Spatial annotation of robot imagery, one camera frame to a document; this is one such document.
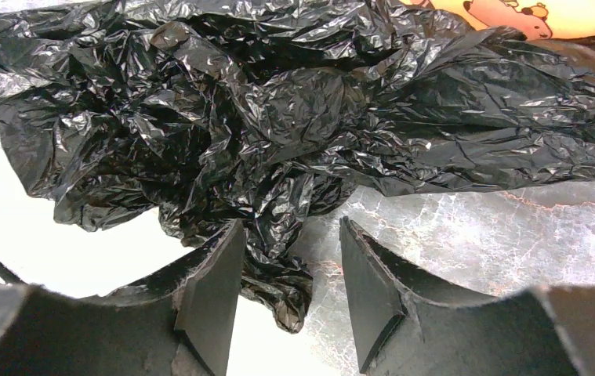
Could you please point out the orange capybara trash bin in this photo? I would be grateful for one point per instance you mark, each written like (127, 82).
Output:
(539, 19)

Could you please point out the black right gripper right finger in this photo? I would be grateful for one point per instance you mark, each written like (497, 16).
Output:
(407, 321)

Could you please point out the black trash bag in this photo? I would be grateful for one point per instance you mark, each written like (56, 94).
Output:
(274, 111)

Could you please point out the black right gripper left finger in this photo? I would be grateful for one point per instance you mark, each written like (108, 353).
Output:
(176, 321)

